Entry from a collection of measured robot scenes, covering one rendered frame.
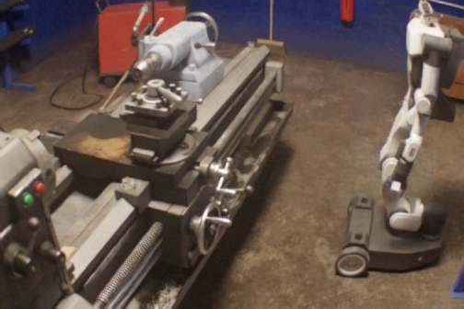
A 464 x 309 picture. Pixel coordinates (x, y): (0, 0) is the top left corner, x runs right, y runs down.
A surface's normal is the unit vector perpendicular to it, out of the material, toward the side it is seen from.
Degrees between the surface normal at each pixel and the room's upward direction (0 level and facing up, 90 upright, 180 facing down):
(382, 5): 90
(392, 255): 90
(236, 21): 90
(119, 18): 90
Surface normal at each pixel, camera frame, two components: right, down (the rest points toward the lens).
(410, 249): 0.00, -0.88
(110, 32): 0.00, 0.47
